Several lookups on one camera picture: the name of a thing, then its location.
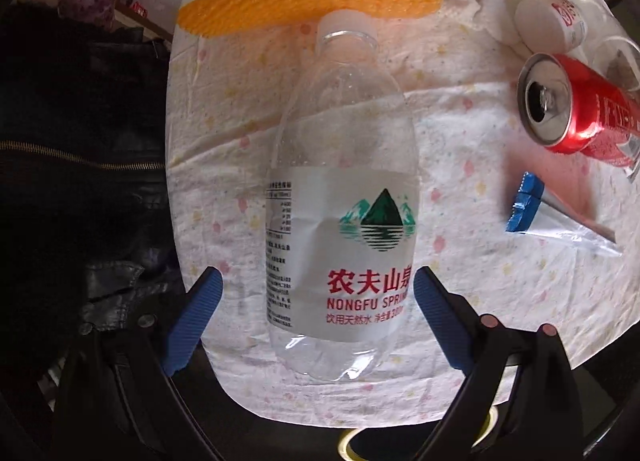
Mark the red drink can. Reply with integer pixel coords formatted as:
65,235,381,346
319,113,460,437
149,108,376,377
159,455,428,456
516,52,640,168

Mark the white floral tablecloth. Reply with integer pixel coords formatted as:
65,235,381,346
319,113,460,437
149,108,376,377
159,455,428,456
165,0,640,429

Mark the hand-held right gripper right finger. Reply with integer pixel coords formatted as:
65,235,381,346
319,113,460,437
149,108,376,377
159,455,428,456
412,265,586,461

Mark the blue and clear wrapper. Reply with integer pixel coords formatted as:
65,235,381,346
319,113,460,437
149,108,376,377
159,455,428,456
504,172,623,258

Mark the small white red-print bottle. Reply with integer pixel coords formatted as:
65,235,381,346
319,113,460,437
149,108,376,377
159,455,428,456
514,0,588,54

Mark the black leather jacket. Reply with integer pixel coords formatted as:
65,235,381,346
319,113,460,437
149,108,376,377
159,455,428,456
0,6,186,392

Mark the clear drinking glass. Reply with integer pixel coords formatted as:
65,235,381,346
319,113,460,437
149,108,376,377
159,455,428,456
592,35,640,177

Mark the yellow rimmed waste bin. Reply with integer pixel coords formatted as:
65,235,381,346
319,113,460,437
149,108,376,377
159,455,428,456
337,403,498,461

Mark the clear plastic water bottle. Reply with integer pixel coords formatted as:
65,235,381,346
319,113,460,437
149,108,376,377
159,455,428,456
262,10,420,384

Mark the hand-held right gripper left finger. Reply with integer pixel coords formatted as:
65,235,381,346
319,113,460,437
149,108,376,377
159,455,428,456
47,266,226,461

